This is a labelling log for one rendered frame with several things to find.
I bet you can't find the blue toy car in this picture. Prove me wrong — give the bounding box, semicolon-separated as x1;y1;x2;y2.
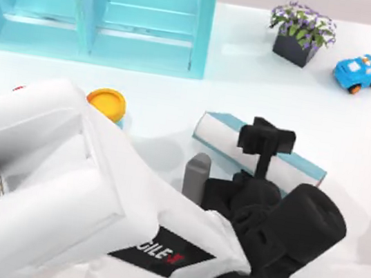
330;48;371;99

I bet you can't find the pale grey rounded box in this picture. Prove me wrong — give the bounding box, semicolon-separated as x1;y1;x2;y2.
181;150;213;203

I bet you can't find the teal book with white pages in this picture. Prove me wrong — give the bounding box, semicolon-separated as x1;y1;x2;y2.
184;109;335;204

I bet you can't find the light blue rack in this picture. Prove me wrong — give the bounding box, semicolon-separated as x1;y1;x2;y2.
0;0;217;82

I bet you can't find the purple flowering plant, dark pot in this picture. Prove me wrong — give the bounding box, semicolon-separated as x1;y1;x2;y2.
262;0;342;73

